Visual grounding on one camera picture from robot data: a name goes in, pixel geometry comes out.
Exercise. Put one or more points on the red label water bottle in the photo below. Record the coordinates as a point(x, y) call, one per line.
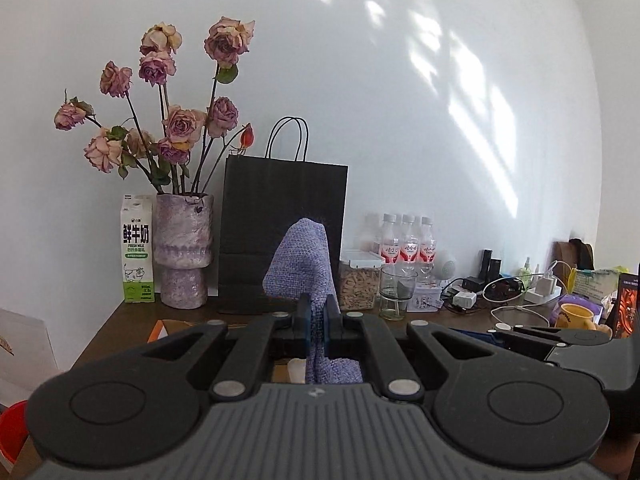
point(390, 250)
point(428, 250)
point(410, 250)

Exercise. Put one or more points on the purple textured vase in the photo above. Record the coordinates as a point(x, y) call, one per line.
point(182, 240)

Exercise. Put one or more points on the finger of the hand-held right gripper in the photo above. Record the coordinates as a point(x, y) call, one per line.
point(560, 335)
point(525, 347)

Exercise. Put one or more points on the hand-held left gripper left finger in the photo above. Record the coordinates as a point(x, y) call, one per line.
point(302, 325)

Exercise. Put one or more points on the white patterned tin box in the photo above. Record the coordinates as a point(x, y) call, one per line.
point(427, 300)

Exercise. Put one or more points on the green spray bottle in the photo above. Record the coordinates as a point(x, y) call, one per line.
point(525, 270)

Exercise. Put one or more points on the white charger plug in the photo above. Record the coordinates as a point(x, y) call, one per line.
point(466, 300)

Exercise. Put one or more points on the white power strip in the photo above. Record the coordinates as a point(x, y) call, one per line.
point(542, 292)

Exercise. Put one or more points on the white green snack bag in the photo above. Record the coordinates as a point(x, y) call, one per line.
point(595, 282)

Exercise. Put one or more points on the black power adapter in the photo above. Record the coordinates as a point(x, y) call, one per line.
point(474, 284)

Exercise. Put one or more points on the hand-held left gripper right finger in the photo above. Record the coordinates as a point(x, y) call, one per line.
point(331, 327)

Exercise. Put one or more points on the white green milk carton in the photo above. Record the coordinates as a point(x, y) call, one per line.
point(136, 250)

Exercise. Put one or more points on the yellow mug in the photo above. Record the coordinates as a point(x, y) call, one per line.
point(575, 317)

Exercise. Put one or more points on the purple pouch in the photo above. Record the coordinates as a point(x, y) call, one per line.
point(597, 306)

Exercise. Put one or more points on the purple knit cloth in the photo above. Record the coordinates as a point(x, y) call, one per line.
point(300, 255)

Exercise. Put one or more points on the black electronic gadget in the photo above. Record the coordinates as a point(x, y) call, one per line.
point(505, 287)

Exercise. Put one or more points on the short black rectangular device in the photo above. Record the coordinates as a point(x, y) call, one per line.
point(496, 270)

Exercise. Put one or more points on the white cardboard box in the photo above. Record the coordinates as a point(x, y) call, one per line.
point(25, 355)

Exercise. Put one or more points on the clear container of seeds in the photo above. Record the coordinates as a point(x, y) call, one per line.
point(357, 285)

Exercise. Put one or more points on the tall black rectangular device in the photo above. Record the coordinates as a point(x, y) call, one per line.
point(487, 265)

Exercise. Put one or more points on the white round desk fan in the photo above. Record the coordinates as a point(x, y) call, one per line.
point(446, 266)

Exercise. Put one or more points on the clear drinking glass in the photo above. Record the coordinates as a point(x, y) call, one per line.
point(397, 292)

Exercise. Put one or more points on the red bucket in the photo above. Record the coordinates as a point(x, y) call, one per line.
point(12, 430)

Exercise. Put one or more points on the dried rose bouquet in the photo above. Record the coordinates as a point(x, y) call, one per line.
point(182, 122)

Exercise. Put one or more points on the black paper bag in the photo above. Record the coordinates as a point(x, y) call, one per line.
point(250, 210)

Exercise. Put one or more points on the brown bag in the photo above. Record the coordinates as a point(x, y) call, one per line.
point(565, 255)

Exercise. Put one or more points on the red black package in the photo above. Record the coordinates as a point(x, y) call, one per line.
point(629, 305)

